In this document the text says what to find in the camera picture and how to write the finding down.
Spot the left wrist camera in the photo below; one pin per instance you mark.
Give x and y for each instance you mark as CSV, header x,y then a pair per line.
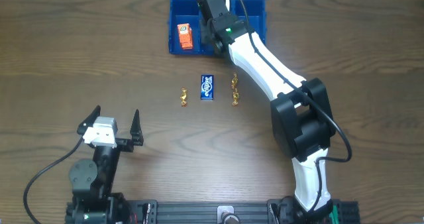
x,y
101,131

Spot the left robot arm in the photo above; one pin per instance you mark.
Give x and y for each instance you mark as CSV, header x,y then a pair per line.
x,y
83,176

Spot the mounting rail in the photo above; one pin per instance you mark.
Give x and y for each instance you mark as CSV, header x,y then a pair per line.
x,y
198,212

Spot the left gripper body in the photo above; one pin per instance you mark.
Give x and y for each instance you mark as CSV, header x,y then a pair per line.
x,y
124,144

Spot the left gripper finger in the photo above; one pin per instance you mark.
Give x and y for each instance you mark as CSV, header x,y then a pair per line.
x,y
91,117
136,131

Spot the blue tray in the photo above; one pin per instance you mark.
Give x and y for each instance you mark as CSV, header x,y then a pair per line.
x,y
179,10

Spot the gold wrapped candy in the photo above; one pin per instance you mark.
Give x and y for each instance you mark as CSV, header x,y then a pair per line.
x,y
183,97
235,97
234,80

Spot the blue candy pack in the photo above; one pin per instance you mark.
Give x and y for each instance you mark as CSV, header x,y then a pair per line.
x,y
207,87

